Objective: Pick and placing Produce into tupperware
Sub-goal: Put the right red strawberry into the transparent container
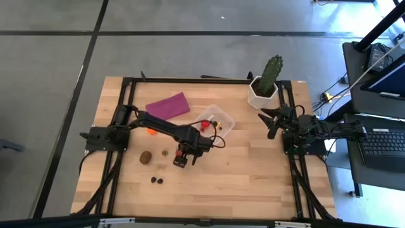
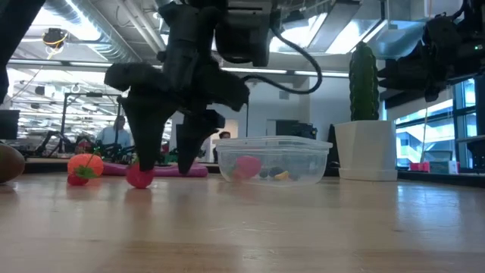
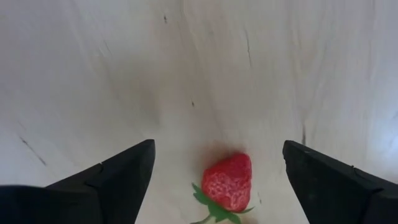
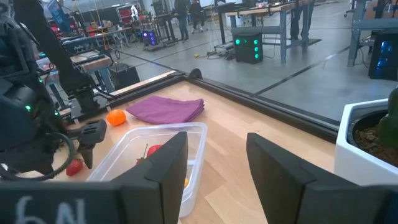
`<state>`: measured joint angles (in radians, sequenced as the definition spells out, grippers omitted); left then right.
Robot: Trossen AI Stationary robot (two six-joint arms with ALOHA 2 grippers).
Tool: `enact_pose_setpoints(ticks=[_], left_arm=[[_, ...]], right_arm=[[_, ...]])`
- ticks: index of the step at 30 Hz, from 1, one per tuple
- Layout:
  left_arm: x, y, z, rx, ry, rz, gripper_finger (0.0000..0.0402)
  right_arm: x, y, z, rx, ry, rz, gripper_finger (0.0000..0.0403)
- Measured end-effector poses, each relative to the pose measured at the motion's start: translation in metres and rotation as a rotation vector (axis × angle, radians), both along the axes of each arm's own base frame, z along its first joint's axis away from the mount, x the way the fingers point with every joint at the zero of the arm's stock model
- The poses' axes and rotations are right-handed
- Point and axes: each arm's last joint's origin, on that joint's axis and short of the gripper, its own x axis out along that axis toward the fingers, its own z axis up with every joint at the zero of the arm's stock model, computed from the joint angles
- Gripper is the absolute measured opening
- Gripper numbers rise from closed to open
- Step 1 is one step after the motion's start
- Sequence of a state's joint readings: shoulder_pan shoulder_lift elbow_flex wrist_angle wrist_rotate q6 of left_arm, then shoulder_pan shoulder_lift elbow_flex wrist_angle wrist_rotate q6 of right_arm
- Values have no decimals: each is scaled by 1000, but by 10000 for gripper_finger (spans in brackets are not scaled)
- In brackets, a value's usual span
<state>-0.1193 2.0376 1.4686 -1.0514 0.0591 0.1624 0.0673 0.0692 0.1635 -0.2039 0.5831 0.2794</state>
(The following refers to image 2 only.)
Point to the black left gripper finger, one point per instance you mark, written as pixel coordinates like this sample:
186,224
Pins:
148,125
189,136

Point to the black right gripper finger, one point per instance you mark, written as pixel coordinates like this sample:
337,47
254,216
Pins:
405,84
409,68

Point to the small red toy strawberry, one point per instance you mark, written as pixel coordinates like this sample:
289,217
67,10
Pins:
140,179

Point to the large red toy strawberry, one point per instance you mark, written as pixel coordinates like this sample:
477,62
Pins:
248,167

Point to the orange toy fruit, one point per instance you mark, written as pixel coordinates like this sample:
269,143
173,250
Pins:
76,181
77,163

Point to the yellow toy banana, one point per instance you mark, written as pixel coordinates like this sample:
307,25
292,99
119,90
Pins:
282,176

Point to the brown toy kiwi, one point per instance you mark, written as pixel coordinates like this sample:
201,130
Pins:
9,165

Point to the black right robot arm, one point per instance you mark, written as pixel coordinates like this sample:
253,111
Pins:
471,34

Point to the clear plastic tupperware container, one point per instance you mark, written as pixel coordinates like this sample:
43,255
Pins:
310,159

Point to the green box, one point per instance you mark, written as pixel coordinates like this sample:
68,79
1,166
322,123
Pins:
172,157

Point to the person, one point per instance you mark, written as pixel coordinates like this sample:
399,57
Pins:
224,135
113,135

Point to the tall green cactus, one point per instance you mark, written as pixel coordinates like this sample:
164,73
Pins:
363,83

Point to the long ceiling light tube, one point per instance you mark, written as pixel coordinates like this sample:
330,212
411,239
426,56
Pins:
265,71

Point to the white plant pot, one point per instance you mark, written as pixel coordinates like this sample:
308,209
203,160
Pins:
365,151

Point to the red box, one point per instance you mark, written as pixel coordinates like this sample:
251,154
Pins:
418,166

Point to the teal and white box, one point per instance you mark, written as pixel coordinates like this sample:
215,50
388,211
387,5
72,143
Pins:
443,167

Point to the black equipment case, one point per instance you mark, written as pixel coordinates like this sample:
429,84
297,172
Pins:
295,129

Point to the round black ceiling device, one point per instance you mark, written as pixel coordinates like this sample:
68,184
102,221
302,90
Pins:
55,37

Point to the black monitor screen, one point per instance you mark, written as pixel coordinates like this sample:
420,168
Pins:
8,125

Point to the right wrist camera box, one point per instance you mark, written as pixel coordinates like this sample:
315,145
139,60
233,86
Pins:
439,32

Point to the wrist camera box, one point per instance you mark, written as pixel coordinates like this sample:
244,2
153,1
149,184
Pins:
242,30
439,32

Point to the black vertical post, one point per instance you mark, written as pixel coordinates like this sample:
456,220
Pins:
479,106

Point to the black metal frame rig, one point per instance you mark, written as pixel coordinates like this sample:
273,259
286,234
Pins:
247,121
87,95

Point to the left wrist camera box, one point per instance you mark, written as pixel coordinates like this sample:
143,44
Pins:
242,30

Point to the grey square wall vent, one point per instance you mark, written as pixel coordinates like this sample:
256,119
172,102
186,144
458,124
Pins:
284,95

